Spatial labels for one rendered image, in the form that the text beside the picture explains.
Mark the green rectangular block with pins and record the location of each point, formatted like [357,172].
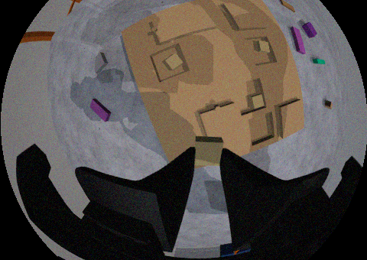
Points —
[318,61]

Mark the olive-tan square block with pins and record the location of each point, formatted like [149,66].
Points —
[174,61]
[263,46]
[208,151]
[257,101]

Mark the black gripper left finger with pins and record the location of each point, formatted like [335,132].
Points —
[160,198]

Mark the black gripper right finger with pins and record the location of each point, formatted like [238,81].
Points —
[255,199]

